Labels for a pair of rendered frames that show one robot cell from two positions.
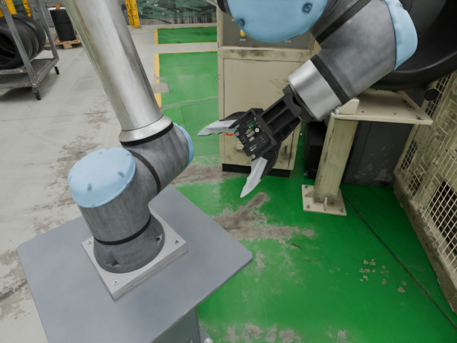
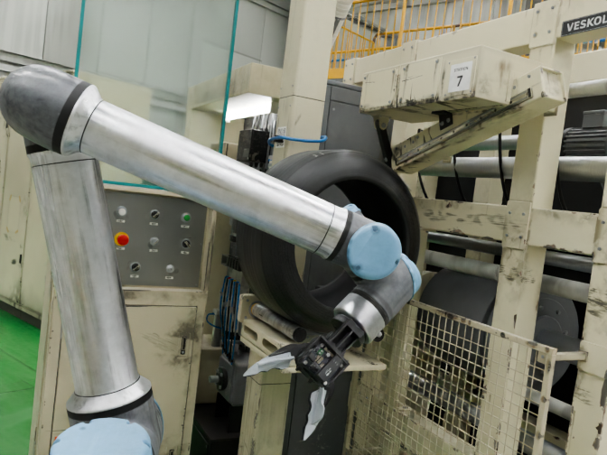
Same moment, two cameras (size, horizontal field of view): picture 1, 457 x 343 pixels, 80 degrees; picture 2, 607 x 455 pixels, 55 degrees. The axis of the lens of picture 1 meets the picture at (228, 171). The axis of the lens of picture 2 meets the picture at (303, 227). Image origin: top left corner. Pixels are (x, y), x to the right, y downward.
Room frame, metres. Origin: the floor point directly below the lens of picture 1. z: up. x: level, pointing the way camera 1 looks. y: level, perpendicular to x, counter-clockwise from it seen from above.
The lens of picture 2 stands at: (-0.36, 0.61, 1.31)
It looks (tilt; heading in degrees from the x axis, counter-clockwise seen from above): 3 degrees down; 323
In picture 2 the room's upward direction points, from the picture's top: 7 degrees clockwise
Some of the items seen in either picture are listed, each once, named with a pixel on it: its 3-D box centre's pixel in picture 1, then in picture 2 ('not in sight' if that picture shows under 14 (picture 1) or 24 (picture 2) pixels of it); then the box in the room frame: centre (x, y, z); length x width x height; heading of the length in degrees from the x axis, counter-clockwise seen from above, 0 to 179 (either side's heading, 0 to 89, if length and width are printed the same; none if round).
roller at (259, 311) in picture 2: not in sight; (276, 320); (1.17, -0.48, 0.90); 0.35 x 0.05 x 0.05; 170
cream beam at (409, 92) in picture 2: not in sight; (440, 90); (0.98, -0.89, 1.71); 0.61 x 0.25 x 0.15; 170
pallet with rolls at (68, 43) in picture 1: (64, 24); not in sight; (6.66, 3.52, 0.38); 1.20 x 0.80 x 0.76; 20
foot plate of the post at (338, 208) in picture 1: (323, 197); not in sight; (1.41, -0.64, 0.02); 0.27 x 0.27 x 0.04; 80
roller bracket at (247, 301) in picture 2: not in sight; (291, 309); (1.33, -0.65, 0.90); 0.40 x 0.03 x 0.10; 80
